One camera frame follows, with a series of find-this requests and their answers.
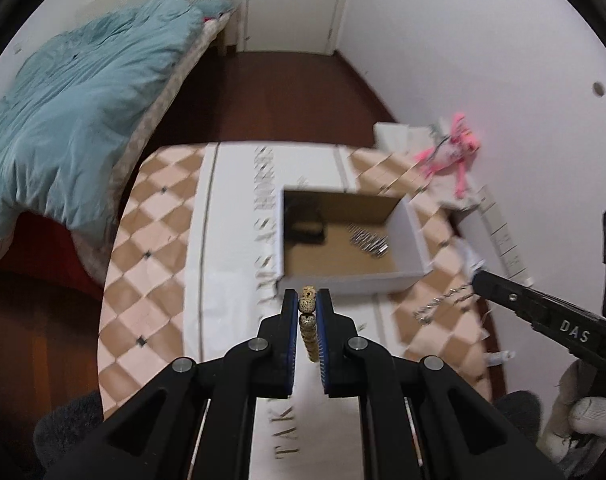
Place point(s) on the white cardboard box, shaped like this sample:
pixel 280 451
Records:
pixel 405 240

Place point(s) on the white power strip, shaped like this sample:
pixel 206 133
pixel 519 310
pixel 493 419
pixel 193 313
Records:
pixel 505 240

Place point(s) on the black item in box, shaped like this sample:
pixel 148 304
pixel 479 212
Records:
pixel 307 227

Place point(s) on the grey fuzzy cloth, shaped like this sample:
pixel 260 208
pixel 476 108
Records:
pixel 520 415
pixel 68 435

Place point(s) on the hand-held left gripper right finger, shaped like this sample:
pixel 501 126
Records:
pixel 323 332

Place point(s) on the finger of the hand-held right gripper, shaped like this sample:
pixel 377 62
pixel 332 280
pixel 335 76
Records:
pixel 498 291

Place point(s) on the blue duvet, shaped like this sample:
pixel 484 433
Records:
pixel 68 110

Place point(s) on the small white tube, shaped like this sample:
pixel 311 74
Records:
pixel 500 357

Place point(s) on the white door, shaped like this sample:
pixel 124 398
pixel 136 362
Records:
pixel 293 5

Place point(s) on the person's right hand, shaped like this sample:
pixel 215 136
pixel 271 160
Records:
pixel 590 412

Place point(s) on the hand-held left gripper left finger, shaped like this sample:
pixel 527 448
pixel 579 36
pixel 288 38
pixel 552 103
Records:
pixel 288 332

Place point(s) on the pink plush toy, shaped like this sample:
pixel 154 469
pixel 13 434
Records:
pixel 453 152

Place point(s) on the bed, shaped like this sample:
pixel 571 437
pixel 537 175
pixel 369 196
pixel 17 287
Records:
pixel 148 120

